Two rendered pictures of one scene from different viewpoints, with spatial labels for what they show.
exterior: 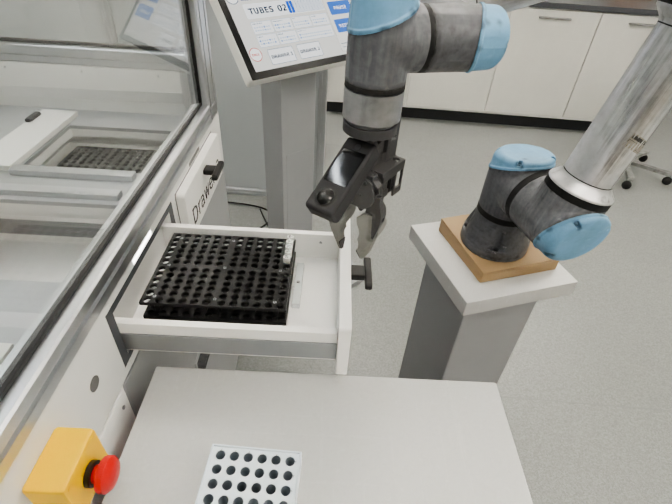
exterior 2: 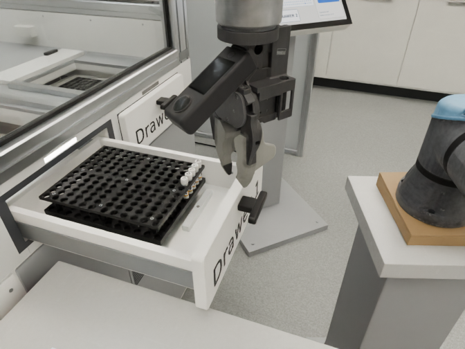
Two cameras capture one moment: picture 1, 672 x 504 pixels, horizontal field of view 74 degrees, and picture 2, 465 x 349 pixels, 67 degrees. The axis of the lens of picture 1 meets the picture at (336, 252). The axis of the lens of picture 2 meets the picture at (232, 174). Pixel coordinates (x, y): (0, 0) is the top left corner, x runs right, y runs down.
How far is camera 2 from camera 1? 26 cm
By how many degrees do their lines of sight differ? 17
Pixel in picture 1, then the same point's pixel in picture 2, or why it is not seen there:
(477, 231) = (412, 188)
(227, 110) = not seen: hidden behind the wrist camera
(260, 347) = (127, 260)
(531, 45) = not seen: outside the picture
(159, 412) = (38, 302)
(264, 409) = (126, 325)
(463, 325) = (386, 289)
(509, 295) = (441, 265)
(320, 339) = (181, 265)
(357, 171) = (221, 79)
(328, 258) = not seen: hidden behind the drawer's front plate
